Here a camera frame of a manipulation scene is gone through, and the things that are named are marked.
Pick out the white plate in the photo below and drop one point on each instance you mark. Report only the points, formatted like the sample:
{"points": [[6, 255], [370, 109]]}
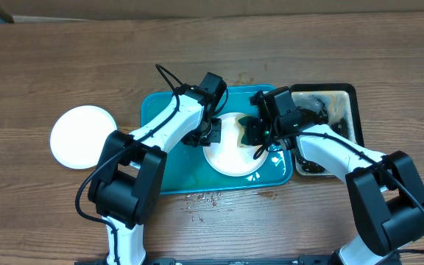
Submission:
{"points": [[78, 136], [230, 157]]}

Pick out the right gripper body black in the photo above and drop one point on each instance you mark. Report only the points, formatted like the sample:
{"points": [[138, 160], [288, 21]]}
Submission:
{"points": [[262, 134]]}

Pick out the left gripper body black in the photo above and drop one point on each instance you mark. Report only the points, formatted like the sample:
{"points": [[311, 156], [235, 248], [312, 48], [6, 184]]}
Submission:
{"points": [[207, 135]]}

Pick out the green and yellow sponge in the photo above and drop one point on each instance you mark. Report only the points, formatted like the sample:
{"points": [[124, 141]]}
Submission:
{"points": [[243, 127]]}

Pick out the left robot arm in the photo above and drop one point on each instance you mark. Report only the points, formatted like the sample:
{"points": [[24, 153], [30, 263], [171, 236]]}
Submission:
{"points": [[125, 186]]}

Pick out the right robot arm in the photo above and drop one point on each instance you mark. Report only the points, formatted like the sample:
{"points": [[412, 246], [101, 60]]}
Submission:
{"points": [[320, 125]]}

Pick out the black soapy water tray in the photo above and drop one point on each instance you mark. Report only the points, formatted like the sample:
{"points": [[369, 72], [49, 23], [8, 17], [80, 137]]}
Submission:
{"points": [[334, 104]]}

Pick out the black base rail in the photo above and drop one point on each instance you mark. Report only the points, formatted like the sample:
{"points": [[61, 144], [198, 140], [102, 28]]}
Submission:
{"points": [[234, 261]]}

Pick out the teal plastic tray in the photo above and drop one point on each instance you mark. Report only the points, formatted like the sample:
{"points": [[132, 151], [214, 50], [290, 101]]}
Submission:
{"points": [[188, 170]]}

